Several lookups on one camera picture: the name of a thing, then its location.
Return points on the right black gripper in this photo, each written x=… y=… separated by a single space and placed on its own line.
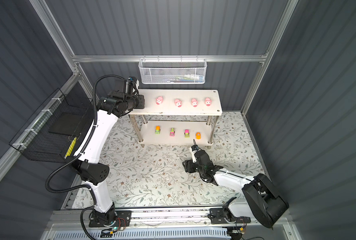
x=189 y=166

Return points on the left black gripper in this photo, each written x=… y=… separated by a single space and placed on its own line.
x=140 y=99

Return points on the orange toy bulldozer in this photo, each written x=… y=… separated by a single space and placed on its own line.
x=198 y=136

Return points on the pink pig toy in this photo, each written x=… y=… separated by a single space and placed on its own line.
x=194 y=102
x=178 y=103
x=159 y=100
x=208 y=102

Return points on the green pink mixer toy truck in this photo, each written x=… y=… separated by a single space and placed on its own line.
x=187 y=133

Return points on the green orange mixer toy truck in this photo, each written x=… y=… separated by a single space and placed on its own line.
x=157 y=130

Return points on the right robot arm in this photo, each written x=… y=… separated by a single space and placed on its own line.
x=263 y=200

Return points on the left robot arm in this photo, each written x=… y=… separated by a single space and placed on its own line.
x=92 y=173

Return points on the white two-tier shelf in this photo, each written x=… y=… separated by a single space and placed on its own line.
x=145 y=129

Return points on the pens in white basket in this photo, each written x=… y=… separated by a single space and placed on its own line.
x=186 y=79

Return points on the yellow tag on basket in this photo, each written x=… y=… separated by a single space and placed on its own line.
x=71 y=147

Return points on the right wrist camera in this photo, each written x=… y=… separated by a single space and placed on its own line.
x=194 y=149

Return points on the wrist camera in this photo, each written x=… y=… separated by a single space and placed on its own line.
x=134 y=82
x=194 y=149

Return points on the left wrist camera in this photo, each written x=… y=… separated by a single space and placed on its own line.
x=134 y=82

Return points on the white wire mesh basket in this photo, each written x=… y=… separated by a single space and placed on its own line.
x=153 y=73

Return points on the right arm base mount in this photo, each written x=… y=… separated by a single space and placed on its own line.
x=222 y=216

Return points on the white cable duct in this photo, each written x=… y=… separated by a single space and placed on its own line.
x=203 y=233

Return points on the black wire basket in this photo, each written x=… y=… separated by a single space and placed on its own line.
x=47 y=135

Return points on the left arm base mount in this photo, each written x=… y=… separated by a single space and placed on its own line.
x=110 y=219

